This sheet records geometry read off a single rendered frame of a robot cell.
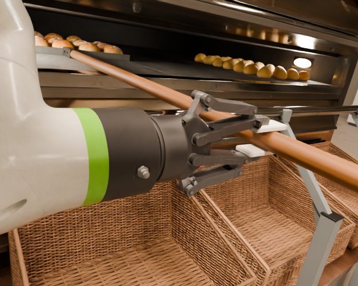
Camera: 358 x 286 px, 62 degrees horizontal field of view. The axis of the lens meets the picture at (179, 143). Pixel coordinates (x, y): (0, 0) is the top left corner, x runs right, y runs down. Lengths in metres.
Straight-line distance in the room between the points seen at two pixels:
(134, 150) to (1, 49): 0.13
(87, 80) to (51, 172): 0.69
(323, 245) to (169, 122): 0.66
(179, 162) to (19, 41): 0.18
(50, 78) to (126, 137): 0.63
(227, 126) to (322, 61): 1.76
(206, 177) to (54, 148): 0.21
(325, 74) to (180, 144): 1.83
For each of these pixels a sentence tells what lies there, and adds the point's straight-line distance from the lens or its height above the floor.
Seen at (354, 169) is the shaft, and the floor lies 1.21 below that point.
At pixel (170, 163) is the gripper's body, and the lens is 0.31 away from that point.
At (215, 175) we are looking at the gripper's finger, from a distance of 0.40.
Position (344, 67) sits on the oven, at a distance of 2.05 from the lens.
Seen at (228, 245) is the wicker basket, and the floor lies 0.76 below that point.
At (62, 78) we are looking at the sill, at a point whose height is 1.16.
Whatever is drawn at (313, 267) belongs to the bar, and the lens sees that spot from 0.93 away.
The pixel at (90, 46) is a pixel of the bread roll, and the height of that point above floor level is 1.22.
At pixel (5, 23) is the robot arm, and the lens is 0.29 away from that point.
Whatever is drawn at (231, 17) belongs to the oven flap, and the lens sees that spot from 0.99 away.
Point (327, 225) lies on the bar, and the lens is 0.87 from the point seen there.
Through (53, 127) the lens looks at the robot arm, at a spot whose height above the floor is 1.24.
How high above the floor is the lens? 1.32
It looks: 19 degrees down
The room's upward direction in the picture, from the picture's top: 9 degrees clockwise
